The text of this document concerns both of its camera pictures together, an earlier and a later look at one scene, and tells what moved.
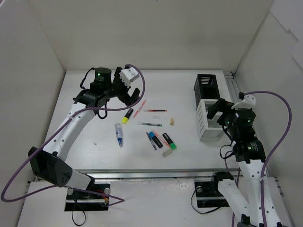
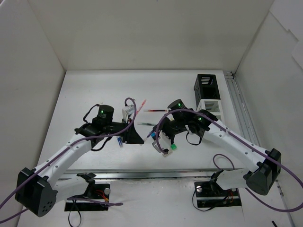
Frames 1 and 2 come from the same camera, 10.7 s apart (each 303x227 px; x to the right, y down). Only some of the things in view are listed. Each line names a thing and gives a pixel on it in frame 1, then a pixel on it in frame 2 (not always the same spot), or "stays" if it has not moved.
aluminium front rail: (158, 174) stays
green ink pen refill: (148, 124) stays
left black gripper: (123, 89) -> (129, 133)
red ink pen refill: (155, 110) stays
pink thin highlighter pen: (139, 108) stays
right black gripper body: (219, 109) -> (160, 129)
